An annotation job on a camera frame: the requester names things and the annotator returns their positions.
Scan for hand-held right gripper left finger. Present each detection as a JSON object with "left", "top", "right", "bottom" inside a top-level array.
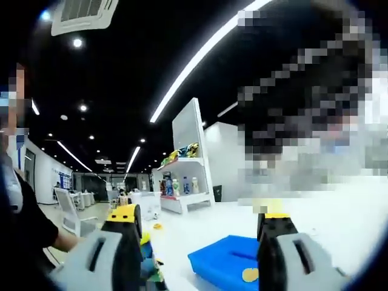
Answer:
[{"left": 50, "top": 204, "right": 144, "bottom": 291}]

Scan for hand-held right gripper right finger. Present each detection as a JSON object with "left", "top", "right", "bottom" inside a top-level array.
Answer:
[{"left": 256, "top": 213, "right": 350, "bottom": 291}]

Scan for yellow potato chips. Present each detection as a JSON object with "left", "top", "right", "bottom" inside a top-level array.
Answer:
[{"left": 242, "top": 267, "right": 260, "bottom": 282}]

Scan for black chip container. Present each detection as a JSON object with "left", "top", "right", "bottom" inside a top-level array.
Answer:
[{"left": 140, "top": 239, "right": 168, "bottom": 291}]

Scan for blue plastic box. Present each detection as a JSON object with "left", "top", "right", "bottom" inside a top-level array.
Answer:
[{"left": 187, "top": 235, "right": 260, "bottom": 285}]

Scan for clear plastic container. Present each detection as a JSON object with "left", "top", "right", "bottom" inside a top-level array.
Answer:
[{"left": 130, "top": 191, "right": 162, "bottom": 221}]

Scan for white chair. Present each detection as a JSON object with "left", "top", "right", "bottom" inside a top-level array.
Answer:
[{"left": 53, "top": 187, "right": 98, "bottom": 238}]

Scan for person's black clothing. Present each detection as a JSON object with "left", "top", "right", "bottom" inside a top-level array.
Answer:
[{"left": 0, "top": 166, "right": 61, "bottom": 276}]

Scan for green snack bag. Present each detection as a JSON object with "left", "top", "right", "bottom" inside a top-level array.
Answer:
[{"left": 160, "top": 150, "right": 180, "bottom": 166}]

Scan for yellow black snack bag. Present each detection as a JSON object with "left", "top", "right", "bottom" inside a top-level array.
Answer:
[{"left": 178, "top": 142, "right": 200, "bottom": 159}]

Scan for white display shelf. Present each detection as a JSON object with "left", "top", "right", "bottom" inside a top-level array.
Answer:
[{"left": 151, "top": 96, "right": 216, "bottom": 215}]

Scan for curved ceiling light strip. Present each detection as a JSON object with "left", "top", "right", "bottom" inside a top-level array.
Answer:
[{"left": 149, "top": 0, "right": 275, "bottom": 124}]

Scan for ceiling air conditioner vent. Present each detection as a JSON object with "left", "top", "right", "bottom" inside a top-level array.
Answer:
[{"left": 50, "top": 0, "right": 119, "bottom": 37}]

